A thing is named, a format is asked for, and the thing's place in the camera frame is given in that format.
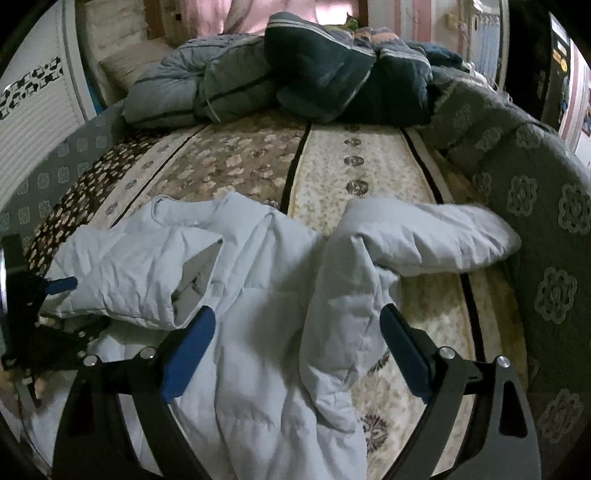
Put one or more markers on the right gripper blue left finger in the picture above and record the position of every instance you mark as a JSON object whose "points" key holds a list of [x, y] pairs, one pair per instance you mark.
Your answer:
{"points": [[99, 445]]}

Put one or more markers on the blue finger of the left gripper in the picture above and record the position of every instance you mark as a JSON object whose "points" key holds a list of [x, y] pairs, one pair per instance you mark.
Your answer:
{"points": [[54, 287]]}

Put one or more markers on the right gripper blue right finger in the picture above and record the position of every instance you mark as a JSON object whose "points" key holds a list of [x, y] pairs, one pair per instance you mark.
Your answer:
{"points": [[500, 441]]}

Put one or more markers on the light blue puffer jacket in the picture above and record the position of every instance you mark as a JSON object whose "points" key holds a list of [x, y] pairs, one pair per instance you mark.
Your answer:
{"points": [[297, 314]]}

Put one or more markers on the white wardrobe with black pattern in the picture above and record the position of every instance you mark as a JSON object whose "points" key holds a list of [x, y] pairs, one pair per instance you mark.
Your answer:
{"points": [[44, 95]]}

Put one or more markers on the beige pillow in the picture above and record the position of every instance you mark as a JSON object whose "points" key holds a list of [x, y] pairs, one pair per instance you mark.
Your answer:
{"points": [[125, 66]]}

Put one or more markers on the grey blue folded quilt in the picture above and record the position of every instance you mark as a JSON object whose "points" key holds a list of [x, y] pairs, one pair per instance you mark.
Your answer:
{"points": [[219, 79]]}

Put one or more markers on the grey floral bed cover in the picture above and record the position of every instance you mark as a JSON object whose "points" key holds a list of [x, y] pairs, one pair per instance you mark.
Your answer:
{"points": [[535, 308]]}

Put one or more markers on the floral patterned bed blanket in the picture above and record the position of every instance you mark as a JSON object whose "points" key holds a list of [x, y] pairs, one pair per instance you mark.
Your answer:
{"points": [[239, 218]]}

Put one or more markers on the pink curtain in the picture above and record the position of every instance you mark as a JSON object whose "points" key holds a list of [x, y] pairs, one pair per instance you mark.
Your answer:
{"points": [[206, 18]]}

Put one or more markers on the dark teal folded blanket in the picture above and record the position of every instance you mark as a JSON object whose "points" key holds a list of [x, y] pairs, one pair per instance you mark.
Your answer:
{"points": [[326, 74]]}

